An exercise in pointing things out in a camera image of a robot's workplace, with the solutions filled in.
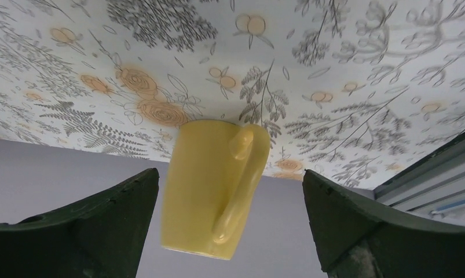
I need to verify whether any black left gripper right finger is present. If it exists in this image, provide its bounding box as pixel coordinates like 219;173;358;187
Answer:
302;170;465;277

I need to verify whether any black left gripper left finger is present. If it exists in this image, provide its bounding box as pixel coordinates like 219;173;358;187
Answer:
0;169;159;277

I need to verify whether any yellow toy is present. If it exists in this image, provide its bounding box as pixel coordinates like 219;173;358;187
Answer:
160;120;270;260

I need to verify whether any aluminium frame rail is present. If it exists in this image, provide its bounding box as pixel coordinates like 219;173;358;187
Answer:
373;131;465;226

